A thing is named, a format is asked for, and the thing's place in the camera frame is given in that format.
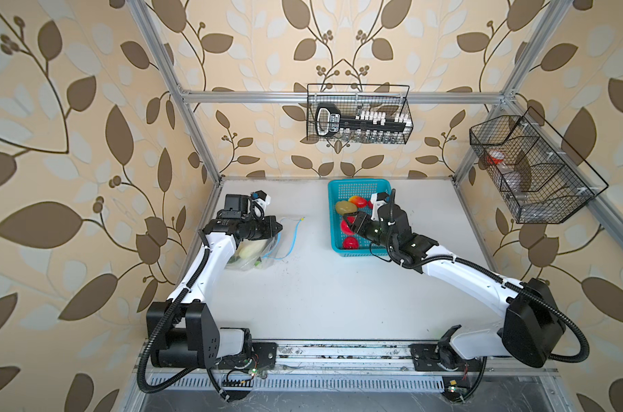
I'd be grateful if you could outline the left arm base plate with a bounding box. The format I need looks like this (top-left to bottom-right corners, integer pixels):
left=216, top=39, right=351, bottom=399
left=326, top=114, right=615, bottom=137
left=215, top=341, right=278, bottom=371

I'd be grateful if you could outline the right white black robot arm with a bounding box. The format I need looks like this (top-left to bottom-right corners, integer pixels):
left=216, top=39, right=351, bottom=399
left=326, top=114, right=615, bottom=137
left=344, top=203, right=590, bottom=369

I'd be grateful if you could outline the aluminium front rail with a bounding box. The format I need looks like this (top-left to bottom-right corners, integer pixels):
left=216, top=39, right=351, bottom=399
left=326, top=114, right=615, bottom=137
left=132, top=338, right=560, bottom=377

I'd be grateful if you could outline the teal plastic basket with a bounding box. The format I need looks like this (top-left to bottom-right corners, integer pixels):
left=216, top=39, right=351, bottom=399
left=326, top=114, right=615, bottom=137
left=328, top=179, right=391, bottom=258

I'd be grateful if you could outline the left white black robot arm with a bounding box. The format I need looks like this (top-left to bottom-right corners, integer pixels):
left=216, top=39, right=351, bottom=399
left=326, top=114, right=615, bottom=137
left=137, top=191, right=282, bottom=394

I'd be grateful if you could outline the red yellow mango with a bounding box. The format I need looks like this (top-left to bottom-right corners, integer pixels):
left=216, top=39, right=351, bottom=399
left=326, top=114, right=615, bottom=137
left=349, top=196, right=373, bottom=209

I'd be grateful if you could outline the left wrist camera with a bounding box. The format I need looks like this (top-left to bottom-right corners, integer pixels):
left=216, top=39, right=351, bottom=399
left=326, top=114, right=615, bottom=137
left=250, top=191, right=271, bottom=209

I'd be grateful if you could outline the red capped bottle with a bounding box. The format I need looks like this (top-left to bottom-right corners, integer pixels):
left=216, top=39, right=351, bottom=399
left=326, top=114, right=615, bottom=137
left=484, top=149, right=514, bottom=174

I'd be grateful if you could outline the red tomato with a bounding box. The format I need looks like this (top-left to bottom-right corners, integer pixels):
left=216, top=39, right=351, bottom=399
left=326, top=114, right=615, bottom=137
left=342, top=236, right=360, bottom=250
left=340, top=216, right=355, bottom=236

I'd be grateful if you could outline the clear zip top bag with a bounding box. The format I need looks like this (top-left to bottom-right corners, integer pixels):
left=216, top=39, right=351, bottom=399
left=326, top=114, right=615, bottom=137
left=227, top=217, right=306, bottom=271

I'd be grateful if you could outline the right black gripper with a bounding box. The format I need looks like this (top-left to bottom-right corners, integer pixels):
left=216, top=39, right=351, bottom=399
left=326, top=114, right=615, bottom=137
left=343, top=210, right=396, bottom=253

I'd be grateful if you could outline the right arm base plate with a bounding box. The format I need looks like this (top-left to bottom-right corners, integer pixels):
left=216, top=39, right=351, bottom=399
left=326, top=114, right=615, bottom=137
left=409, top=342, right=482, bottom=374

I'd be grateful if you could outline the back black wire basket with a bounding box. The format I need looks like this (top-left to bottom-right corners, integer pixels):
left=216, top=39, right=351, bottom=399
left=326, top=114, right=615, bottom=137
left=306, top=82, right=414, bottom=145

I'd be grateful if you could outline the right black wire basket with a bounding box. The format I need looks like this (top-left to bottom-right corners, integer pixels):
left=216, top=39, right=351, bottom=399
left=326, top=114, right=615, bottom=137
left=469, top=106, right=609, bottom=224

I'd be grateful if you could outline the black handled tool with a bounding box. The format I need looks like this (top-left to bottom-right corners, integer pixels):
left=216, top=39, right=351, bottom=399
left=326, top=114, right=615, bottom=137
left=313, top=103, right=414, bottom=139

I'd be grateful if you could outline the black wire basket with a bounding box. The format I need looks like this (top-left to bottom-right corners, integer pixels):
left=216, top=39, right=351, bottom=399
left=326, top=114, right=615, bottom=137
left=306, top=82, right=414, bottom=145
left=469, top=106, right=609, bottom=224

